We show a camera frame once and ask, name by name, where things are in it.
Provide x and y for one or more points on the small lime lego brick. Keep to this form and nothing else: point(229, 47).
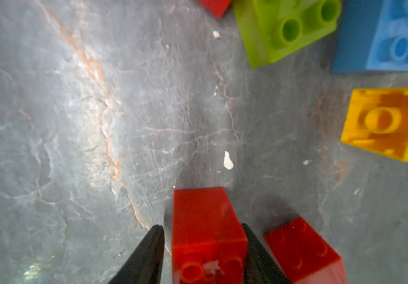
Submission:
point(272, 30)

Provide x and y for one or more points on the small red lego brick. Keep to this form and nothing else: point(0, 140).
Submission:
point(209, 245)

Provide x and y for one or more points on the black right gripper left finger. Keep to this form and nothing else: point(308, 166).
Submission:
point(144, 266)

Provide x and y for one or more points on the yellow lego brick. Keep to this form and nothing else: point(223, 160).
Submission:
point(377, 121)

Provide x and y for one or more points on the blue lego brick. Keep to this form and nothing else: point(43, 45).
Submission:
point(373, 37)

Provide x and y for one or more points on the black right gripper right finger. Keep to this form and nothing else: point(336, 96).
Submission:
point(260, 267)

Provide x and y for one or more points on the red lego brick front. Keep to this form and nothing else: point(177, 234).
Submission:
point(304, 256)

